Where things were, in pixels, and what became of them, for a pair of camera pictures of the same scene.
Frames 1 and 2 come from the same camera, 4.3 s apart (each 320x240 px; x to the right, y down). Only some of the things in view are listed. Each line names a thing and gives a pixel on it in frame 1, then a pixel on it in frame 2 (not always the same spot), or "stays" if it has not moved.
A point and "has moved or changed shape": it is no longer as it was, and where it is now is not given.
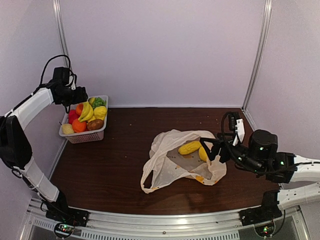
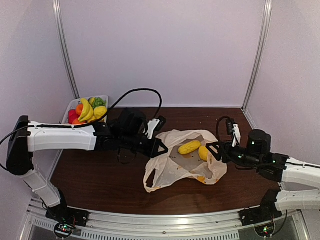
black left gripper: [80, 96] -> [152, 152]
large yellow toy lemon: [100, 112] stays
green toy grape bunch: [99, 102] stays
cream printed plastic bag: [175, 154] stays
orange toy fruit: [78, 126] has moved or changed shape
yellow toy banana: [87, 113] stays
